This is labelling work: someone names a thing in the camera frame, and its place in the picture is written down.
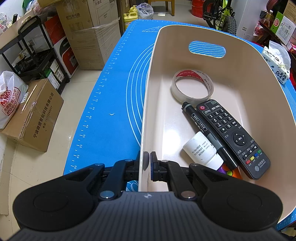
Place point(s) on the beige plastic storage bin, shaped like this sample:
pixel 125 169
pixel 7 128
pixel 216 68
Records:
pixel 244 85

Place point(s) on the white pill bottle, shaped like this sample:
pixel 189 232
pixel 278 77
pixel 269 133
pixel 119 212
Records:
pixel 203 152

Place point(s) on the large stacked cardboard box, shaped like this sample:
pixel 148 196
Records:
pixel 92 29

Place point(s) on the black tv remote control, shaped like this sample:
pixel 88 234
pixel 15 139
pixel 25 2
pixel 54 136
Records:
pixel 252 159

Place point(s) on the blue silicone baking mat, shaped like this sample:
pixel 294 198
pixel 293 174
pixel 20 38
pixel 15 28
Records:
pixel 110 128

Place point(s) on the yellow oil jug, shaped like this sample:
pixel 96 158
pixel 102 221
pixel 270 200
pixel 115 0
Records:
pixel 130 16

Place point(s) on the white chest freezer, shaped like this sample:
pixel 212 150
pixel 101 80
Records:
pixel 247 14

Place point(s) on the cardboard box on floor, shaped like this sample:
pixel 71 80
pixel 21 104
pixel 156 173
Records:
pixel 33 122

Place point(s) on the red white appliance box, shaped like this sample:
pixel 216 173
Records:
pixel 61 45

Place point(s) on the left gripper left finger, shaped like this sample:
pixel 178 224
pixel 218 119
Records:
pixel 122 176

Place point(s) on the wooden chair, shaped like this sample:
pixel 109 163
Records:
pixel 166 5

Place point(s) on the knotted clear plastic bag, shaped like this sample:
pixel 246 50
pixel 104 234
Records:
pixel 145 11

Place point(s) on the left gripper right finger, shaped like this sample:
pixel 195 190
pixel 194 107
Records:
pixel 174 176

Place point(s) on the green white product box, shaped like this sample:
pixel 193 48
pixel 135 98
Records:
pixel 283 28

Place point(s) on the white double-sided tape roll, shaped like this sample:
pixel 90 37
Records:
pixel 193 86

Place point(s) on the black metal shelf rack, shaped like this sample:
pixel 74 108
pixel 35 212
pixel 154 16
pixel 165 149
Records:
pixel 30 54

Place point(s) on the purple orange plastic toy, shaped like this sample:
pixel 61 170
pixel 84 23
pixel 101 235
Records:
pixel 233 173

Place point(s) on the white tissue pack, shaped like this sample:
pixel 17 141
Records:
pixel 278 59

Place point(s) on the black green bicycle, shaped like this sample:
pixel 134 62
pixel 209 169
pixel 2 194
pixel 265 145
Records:
pixel 219 15

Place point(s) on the white red plastic bag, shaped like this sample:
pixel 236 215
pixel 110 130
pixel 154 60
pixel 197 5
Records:
pixel 13 89

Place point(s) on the black marker pen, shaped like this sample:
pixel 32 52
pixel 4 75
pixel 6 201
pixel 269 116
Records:
pixel 210 134

